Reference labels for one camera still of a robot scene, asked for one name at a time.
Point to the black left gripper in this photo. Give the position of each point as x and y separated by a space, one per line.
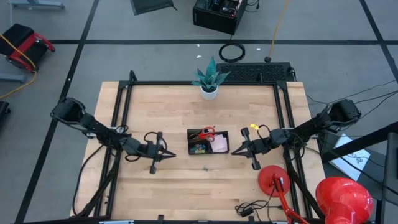
154 149

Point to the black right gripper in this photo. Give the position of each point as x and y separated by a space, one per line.
258 146

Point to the pink sticky note pad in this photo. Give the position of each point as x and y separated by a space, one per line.
223 148
217 141

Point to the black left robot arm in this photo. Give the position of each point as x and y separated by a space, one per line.
93 126

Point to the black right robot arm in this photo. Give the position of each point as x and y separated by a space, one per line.
311 126

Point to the black mesh desk organizer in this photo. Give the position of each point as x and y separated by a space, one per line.
207 153

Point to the yellow tag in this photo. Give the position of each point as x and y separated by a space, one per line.
254 126

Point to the red desk lamp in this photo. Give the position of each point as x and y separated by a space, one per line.
273 180

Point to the green plant in white pot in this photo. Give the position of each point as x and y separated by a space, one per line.
209 93

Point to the black keyboard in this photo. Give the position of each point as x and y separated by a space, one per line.
248 71

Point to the silver aluminium extrusion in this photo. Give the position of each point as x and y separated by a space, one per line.
116 222

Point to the white book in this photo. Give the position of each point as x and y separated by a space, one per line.
354 161

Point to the black diagonal beam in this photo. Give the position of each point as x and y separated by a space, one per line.
357 143

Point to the black computer case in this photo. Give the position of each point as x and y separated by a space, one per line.
214 21

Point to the dark grey side table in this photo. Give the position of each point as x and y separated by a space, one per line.
377 174

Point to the black chair base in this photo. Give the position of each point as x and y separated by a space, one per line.
3 110

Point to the grey table foot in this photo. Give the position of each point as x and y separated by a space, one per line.
12 77
37 4

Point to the red and black rolling seat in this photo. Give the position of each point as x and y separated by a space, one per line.
25 46

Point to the black frame clamp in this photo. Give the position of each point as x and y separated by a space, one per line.
160 217
251 219
133 76

